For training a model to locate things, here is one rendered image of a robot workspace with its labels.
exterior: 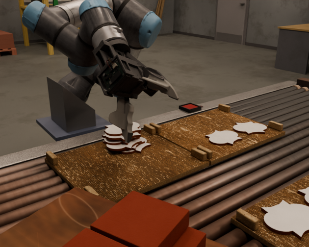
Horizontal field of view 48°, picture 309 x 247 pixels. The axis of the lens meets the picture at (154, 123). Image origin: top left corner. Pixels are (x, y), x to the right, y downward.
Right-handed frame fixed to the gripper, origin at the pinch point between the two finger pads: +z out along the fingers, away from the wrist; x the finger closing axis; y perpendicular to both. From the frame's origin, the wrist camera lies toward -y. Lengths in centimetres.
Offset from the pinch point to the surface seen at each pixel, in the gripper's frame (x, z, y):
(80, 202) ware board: -21.0, 6.3, 6.1
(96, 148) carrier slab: -41, -23, -27
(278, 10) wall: 13, -437, -725
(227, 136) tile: -11, -12, -62
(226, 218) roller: -9.0, 18.9, -26.7
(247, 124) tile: -6, -16, -76
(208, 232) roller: -11.6, 20.4, -20.3
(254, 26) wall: -53, -466, -754
